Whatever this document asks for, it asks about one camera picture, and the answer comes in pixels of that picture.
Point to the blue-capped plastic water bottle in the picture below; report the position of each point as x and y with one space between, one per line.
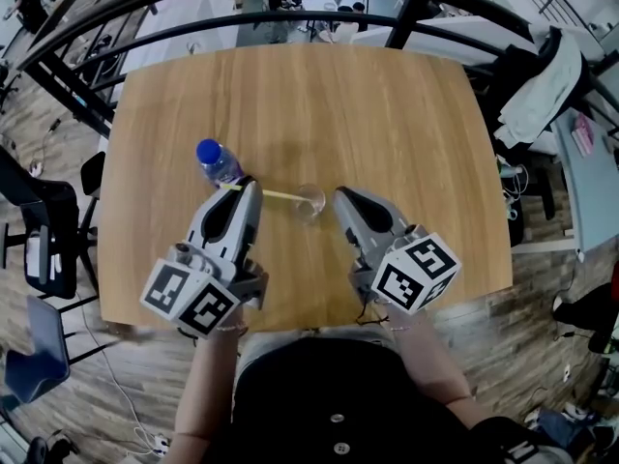
217 162

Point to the white garment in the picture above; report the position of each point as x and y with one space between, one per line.
541 95

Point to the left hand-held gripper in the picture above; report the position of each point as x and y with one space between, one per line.
193 293

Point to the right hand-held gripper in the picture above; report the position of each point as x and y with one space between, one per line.
411 273

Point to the dark blue chair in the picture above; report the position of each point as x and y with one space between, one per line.
41 351

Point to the person's left hand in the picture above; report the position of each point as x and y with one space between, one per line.
258 272

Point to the black swivel office chair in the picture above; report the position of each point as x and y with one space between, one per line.
48 230

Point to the person's black buttoned top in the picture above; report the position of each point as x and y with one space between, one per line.
338 404

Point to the light blue desk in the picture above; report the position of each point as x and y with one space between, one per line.
587 191

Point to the white power strip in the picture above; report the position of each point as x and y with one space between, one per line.
161 445

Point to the person's left forearm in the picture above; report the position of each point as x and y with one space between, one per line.
208 385

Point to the black metal railing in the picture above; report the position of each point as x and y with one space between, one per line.
290 17

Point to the pink box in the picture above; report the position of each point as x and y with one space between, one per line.
583 134

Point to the clear drinking glass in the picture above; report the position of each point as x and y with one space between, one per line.
310 206

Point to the yellow straw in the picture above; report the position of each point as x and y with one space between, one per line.
278 194

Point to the person's right forearm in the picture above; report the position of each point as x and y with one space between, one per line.
430 365

